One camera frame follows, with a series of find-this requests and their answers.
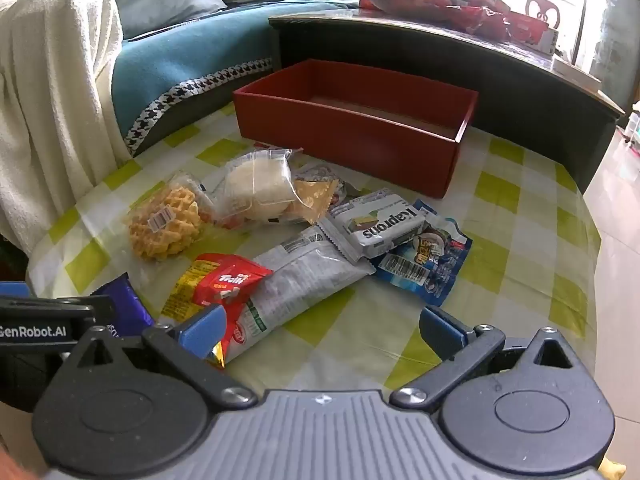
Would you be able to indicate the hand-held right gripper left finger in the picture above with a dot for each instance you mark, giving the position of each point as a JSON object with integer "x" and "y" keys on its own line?
{"x": 205, "y": 332}

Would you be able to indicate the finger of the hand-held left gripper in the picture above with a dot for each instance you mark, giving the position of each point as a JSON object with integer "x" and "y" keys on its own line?
{"x": 12, "y": 290}

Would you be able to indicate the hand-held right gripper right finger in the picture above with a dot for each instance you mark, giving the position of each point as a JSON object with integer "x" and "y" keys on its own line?
{"x": 440, "y": 332}

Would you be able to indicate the red yellow gummy packet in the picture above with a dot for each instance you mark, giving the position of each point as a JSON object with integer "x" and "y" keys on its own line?
{"x": 225, "y": 275}

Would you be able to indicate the blue snack packet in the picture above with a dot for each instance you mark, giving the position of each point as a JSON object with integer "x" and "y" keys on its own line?
{"x": 425, "y": 270}

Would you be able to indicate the purple snack packet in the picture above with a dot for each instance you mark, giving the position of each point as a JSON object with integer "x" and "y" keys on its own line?
{"x": 127, "y": 305}

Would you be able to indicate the long white red snack packet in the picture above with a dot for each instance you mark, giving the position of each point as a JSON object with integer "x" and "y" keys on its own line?
{"x": 300, "y": 280}

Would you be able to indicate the waffle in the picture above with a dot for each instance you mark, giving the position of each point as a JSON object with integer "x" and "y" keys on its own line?
{"x": 165, "y": 220}

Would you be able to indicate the grey wafer packet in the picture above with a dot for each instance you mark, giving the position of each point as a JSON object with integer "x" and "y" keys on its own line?
{"x": 375, "y": 222}

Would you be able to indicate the round white cake packet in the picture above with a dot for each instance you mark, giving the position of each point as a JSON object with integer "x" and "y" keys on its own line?
{"x": 257, "y": 180}

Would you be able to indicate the gold snack packet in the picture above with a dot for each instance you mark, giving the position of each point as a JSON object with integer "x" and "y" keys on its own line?
{"x": 315, "y": 200}

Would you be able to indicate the white fluffy blanket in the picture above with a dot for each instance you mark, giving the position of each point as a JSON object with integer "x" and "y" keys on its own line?
{"x": 50, "y": 110}

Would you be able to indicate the teal blanket with houndstooth trim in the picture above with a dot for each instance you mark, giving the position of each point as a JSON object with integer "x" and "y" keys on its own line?
{"x": 190, "y": 50}

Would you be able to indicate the dark coffee table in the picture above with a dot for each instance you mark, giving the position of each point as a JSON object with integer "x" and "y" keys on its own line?
{"x": 400, "y": 45}

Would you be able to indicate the white flat box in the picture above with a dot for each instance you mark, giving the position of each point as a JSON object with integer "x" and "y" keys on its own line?
{"x": 575, "y": 70}

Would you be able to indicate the large dark green cushion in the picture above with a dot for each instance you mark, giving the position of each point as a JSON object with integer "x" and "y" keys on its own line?
{"x": 165, "y": 2}

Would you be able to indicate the red gift box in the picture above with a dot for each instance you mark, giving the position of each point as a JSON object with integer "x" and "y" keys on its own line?
{"x": 535, "y": 20}

